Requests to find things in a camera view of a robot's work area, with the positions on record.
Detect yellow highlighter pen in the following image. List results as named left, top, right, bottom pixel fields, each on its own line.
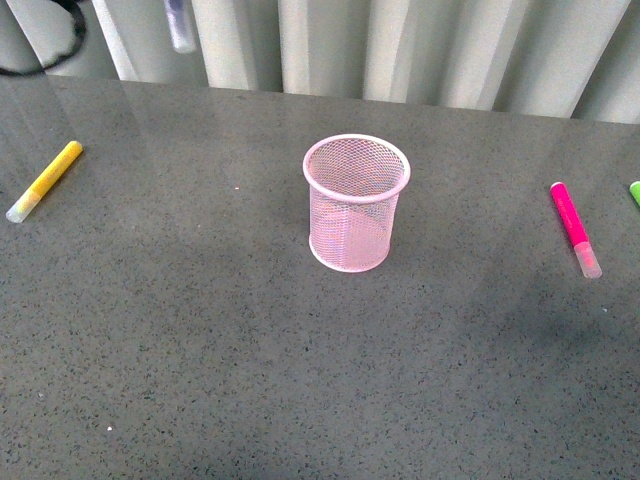
left=5, top=140, right=84, bottom=223

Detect purple highlighter pen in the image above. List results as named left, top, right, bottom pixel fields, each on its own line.
left=163, top=0, right=197, bottom=54

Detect pink mesh pen cup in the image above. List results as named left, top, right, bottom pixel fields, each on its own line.
left=302, top=134, right=411, bottom=273

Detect black cable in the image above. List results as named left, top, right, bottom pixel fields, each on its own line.
left=0, top=0, right=89, bottom=78

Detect green highlighter pen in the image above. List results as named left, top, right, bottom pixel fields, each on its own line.
left=629, top=181, right=640, bottom=206

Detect pink highlighter pen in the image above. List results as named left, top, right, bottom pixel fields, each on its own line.
left=550, top=182, right=602, bottom=279

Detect grey pleated curtain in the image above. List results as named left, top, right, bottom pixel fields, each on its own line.
left=1, top=1, right=639, bottom=124

